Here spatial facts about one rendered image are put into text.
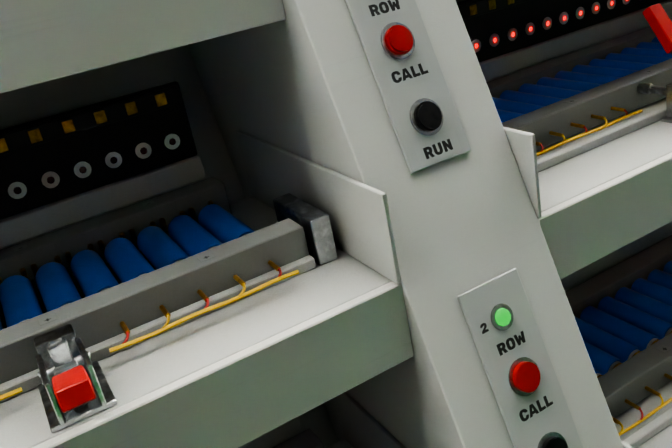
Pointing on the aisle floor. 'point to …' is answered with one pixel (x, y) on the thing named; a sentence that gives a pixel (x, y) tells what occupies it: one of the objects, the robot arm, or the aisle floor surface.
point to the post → (406, 194)
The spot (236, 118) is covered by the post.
